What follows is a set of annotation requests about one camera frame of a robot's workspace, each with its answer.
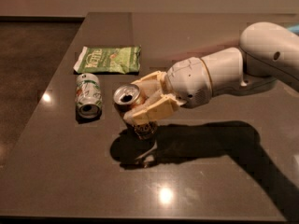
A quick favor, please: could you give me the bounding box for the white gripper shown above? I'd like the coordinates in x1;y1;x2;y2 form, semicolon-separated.
123;57;212;126

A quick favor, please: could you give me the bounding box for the orange soda can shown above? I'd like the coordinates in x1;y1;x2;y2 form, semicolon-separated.
112;83;159;141

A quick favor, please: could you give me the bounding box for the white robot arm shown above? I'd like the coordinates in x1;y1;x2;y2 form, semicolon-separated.
123;22;299;126

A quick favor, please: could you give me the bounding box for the green and white soda can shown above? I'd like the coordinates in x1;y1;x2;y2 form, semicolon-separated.
76;73;102;119

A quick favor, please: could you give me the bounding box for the green chip bag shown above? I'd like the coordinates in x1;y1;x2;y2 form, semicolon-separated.
73;46;141;74

